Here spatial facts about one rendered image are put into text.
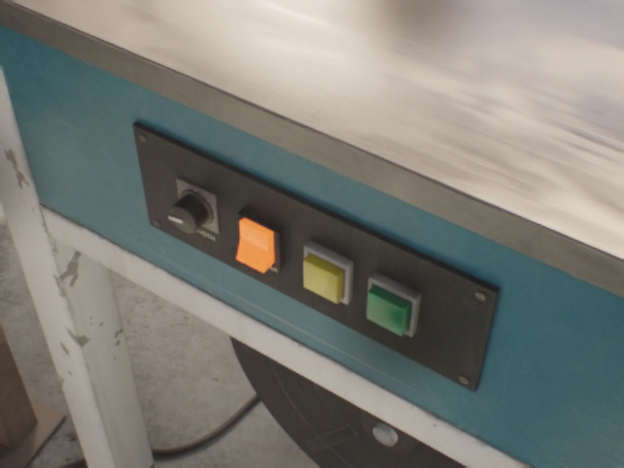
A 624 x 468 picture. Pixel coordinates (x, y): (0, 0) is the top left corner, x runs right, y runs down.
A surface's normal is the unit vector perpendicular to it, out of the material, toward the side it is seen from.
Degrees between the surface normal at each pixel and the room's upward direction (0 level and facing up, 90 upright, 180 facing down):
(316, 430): 90
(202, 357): 0
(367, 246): 90
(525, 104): 0
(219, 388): 0
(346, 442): 90
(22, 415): 90
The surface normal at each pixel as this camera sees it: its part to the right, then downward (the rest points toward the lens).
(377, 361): -0.56, 0.59
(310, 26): 0.00, -0.71
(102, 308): 0.83, 0.40
